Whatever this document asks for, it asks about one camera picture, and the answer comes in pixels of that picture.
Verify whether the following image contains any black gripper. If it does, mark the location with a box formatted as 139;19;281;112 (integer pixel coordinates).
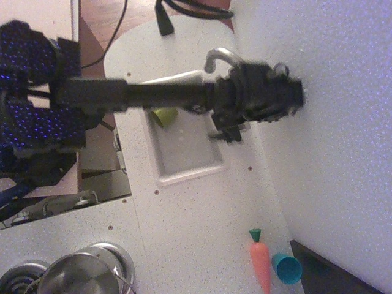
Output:
208;62;305;143

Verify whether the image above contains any silver toy faucet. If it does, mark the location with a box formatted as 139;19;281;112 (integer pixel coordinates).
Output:
204;47;249;130

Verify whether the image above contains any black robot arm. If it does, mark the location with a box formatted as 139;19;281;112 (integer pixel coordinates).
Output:
1;20;304;157

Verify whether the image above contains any white toy sink basin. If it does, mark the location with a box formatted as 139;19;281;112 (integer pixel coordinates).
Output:
137;69;230;187

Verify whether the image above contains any green plastic cup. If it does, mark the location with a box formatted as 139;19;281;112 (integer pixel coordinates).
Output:
151;108;178;128

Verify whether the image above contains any orange toy carrot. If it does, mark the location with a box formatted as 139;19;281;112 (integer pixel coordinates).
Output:
249;228;271;294

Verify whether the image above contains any teal plastic cup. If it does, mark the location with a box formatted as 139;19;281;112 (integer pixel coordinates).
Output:
271;253;303;285

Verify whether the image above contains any stainless steel pot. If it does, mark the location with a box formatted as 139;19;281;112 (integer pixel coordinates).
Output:
37;243;136;293

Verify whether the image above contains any silver stove burner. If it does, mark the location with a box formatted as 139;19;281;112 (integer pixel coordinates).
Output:
1;260;49;293

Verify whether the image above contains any black cable bundle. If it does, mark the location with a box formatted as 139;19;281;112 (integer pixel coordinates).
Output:
154;0;235;36

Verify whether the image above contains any thin black cable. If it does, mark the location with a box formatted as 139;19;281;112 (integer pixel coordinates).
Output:
80;0;129;69

